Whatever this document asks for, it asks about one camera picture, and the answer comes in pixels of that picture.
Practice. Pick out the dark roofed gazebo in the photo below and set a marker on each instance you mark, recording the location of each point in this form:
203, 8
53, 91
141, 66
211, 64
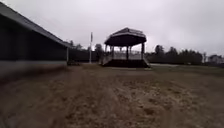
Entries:
126, 50

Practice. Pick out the white flagpole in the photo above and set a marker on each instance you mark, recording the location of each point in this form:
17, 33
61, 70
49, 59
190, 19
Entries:
90, 48

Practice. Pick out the dry brown grass field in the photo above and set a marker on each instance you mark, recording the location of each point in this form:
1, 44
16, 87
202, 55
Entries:
126, 100

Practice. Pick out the row of dark trees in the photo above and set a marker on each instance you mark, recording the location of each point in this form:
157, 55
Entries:
176, 56

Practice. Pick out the dark building with white trim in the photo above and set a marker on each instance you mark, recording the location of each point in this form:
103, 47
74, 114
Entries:
26, 43

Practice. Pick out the pale building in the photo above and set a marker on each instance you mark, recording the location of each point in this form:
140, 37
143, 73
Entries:
216, 59

